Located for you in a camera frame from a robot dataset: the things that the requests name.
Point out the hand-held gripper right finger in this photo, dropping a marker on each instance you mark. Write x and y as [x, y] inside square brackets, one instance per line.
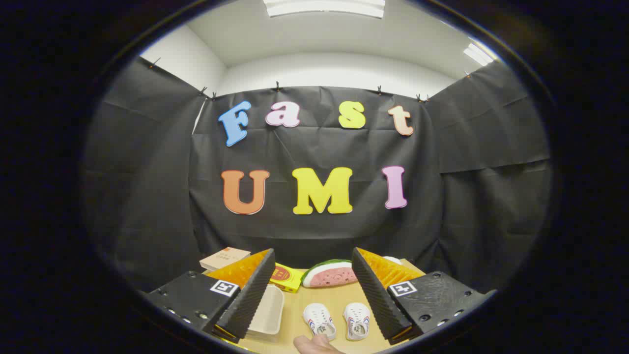
[376, 300]

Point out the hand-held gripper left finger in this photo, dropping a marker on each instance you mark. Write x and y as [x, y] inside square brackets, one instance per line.
[248, 300]

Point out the cream fabric storage box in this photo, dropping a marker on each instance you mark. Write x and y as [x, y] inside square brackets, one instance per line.
[268, 309]

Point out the white striped sneaker shoe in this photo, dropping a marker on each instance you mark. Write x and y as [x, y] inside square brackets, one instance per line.
[356, 319]
[318, 317]

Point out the white plush toy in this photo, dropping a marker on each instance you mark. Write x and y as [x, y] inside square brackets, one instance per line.
[393, 259]

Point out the yellow book with red circle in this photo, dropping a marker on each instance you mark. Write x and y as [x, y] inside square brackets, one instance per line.
[287, 278]

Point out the beige book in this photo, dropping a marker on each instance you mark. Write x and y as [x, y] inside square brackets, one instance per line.
[223, 258]

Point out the watermelon slice plush toy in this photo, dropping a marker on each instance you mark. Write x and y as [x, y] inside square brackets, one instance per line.
[329, 278]

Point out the ceiling light panel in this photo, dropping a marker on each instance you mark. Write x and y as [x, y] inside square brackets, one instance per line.
[324, 7]
[477, 54]

